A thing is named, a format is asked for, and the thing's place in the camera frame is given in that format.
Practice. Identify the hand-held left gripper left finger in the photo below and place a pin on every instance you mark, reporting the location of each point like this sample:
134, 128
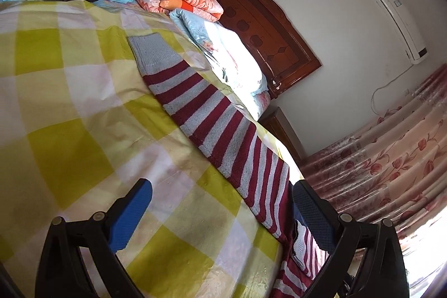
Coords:
131, 210

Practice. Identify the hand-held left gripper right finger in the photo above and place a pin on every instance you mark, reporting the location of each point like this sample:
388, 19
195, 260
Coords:
310, 210

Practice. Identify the red grey striped knit sweater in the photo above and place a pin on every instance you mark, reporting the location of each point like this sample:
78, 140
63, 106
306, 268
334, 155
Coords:
209, 123

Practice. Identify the wooden nightstand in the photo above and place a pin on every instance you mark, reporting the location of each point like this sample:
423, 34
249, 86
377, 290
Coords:
284, 132

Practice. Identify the pink floral curtain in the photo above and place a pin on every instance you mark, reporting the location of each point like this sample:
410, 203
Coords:
384, 165

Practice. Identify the yellow white checked bedsheet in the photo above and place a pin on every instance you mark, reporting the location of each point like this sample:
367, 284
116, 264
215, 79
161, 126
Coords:
70, 109

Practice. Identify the light blue floral quilt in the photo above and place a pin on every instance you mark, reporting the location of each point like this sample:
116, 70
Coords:
230, 53

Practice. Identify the dark wooden carved headboard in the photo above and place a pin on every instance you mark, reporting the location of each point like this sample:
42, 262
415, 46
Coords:
272, 25

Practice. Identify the white wall air conditioner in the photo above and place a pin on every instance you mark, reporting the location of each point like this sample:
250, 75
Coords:
401, 25

